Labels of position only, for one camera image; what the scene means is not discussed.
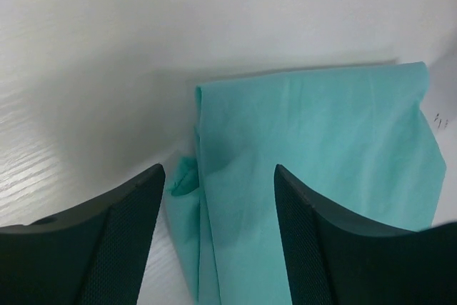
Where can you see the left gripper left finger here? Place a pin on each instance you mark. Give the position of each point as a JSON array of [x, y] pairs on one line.
[[92, 253]]

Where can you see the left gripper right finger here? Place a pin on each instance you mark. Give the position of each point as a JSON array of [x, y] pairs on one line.
[[336, 256]]

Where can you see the teal t shirt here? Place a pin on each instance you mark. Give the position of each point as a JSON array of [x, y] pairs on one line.
[[356, 135]]

